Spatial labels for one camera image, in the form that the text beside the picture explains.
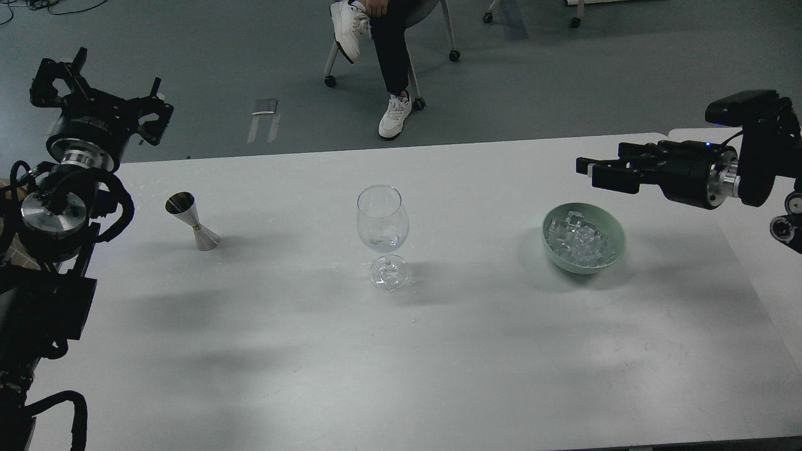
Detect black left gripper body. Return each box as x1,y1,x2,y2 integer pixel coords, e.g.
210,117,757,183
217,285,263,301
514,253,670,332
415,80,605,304
46,91,157,172

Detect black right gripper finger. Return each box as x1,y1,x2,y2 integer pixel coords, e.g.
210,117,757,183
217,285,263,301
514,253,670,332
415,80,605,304
591,165,660,194
575,142,665,176

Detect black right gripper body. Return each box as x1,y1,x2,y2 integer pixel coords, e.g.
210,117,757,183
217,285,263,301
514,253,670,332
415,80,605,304
649,141,740,209

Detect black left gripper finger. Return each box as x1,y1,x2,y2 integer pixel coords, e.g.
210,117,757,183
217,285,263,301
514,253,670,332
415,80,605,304
137,78,174,146
29,48,94,110

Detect steel cocktail jigger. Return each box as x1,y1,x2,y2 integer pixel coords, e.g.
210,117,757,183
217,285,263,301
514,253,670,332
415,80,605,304
164,192,220,251

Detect clear ice cubes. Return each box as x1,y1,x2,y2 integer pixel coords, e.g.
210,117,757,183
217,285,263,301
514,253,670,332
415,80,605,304
545,209,619,269

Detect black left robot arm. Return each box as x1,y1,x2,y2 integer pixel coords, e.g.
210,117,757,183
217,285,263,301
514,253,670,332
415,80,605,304
1,48,173,450

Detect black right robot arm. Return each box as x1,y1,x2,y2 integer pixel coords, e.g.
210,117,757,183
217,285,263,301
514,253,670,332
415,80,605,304
575,90,801,253

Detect clear wine glass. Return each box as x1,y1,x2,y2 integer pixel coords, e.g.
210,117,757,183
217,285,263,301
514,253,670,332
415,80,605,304
357,185,410,289

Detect green bowl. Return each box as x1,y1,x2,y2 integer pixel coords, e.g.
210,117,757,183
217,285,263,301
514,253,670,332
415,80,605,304
539,202,627,275

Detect beige checkered cushion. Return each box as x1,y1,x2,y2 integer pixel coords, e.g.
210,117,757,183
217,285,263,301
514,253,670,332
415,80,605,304
0,179,38,270

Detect seated person in black trousers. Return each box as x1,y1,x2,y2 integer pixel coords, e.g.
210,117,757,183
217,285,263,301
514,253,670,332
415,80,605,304
329,1,421,140

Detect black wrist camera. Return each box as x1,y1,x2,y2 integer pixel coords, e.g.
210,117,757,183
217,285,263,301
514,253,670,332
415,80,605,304
704,90,779,127

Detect black floor cables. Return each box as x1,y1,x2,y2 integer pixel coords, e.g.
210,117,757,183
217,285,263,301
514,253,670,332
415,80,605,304
0,0,108,26

